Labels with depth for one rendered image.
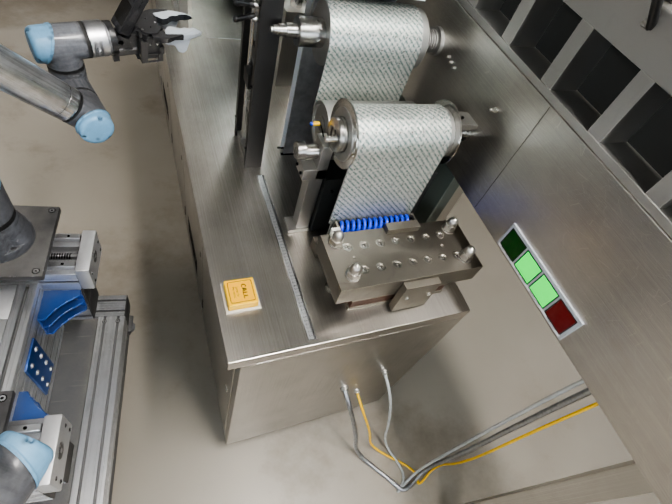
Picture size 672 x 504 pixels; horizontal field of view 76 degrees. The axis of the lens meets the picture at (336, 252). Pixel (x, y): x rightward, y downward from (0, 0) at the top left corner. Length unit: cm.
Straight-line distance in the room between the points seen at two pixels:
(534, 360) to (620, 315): 165
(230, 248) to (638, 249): 87
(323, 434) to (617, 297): 133
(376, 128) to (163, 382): 139
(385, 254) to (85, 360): 117
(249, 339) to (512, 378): 165
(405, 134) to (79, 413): 136
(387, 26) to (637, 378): 86
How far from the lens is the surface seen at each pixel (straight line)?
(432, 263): 109
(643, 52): 88
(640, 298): 88
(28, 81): 104
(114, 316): 182
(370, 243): 106
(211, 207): 122
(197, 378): 193
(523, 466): 227
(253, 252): 113
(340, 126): 92
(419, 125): 98
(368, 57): 109
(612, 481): 128
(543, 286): 99
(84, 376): 177
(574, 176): 92
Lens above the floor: 182
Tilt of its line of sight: 51 degrees down
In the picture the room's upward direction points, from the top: 23 degrees clockwise
